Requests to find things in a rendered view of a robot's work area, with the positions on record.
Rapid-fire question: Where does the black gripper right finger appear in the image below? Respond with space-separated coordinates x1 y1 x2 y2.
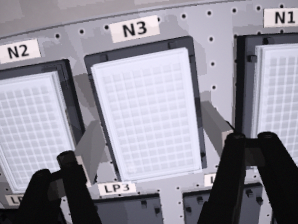
197 100 298 224

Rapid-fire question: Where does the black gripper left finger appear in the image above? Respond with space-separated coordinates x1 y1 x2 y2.
12 120 106 224

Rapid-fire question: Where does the grey perforated base plate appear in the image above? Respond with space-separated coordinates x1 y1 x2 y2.
0 0 298 224

